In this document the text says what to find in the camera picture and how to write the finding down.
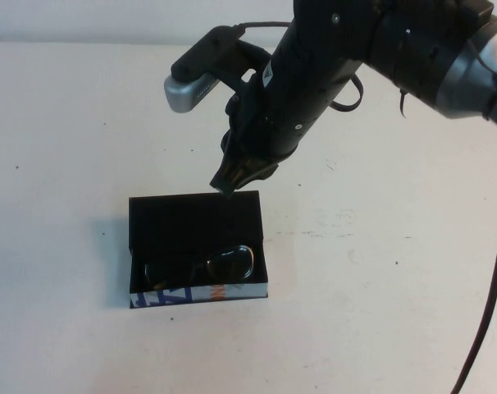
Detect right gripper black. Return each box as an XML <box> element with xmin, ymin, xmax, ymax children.
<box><xmin>209</xmin><ymin>57</ymin><xmax>352</xmax><ymax>194</ymax></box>

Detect black glasses case printed front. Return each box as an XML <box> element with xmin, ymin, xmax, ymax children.
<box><xmin>128</xmin><ymin>190</ymin><xmax>270</xmax><ymax>309</ymax></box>

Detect dark frame glasses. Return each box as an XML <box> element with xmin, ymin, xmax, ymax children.
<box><xmin>144</xmin><ymin>245</ymin><xmax>257</xmax><ymax>291</ymax></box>

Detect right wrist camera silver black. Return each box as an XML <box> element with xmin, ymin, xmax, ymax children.
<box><xmin>162</xmin><ymin>25</ymin><xmax>245</xmax><ymax>112</ymax></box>

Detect black flat cable loop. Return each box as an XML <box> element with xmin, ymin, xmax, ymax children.
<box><xmin>329</xmin><ymin>73</ymin><xmax>365</xmax><ymax>112</ymax></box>

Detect black right camera mount bracket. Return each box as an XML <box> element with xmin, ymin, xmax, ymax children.
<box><xmin>215</xmin><ymin>39</ymin><xmax>274</xmax><ymax>99</ymax></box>

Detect right wrist camera thin cable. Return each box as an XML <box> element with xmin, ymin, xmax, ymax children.
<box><xmin>235</xmin><ymin>22</ymin><xmax>293</xmax><ymax>32</ymax></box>

